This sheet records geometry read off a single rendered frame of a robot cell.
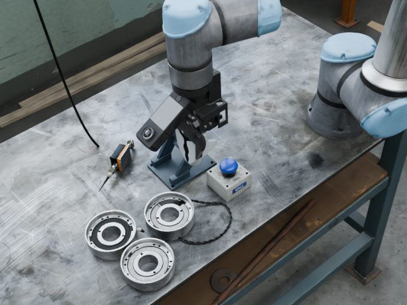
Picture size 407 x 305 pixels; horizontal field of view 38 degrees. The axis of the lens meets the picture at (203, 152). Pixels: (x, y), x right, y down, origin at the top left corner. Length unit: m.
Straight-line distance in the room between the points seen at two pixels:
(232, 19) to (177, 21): 0.09
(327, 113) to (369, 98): 0.20
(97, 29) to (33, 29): 0.34
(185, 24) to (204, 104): 0.20
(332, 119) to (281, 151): 0.14
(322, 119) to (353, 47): 0.20
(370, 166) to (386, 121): 0.51
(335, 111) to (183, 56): 0.55
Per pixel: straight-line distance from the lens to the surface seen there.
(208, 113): 1.06
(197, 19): 0.92
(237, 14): 0.96
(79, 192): 1.37
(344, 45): 1.34
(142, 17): 3.14
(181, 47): 0.95
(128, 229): 1.24
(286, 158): 1.39
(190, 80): 0.99
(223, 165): 1.27
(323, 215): 1.61
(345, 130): 1.44
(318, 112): 1.43
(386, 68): 1.22
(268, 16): 0.98
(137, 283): 1.16
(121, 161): 1.36
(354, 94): 1.28
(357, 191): 1.68
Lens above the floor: 1.81
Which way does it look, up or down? 46 degrees down
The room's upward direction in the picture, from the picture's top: 4 degrees counter-clockwise
